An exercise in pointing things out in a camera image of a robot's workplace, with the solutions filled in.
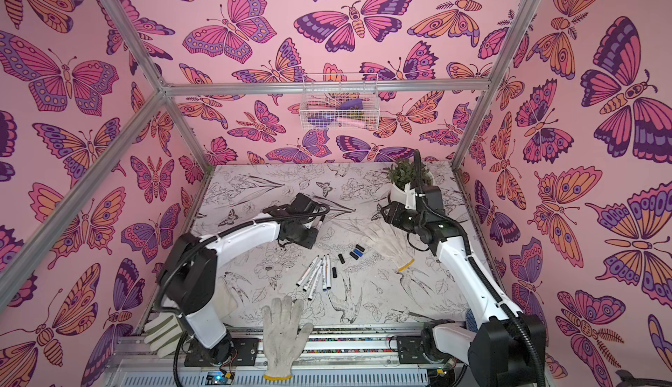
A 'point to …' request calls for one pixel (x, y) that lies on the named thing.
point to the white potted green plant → (403, 172)
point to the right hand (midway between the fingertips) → (388, 210)
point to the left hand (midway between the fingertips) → (313, 237)
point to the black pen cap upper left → (353, 256)
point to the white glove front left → (163, 334)
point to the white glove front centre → (283, 337)
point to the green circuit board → (219, 378)
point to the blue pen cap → (357, 252)
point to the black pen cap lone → (340, 257)
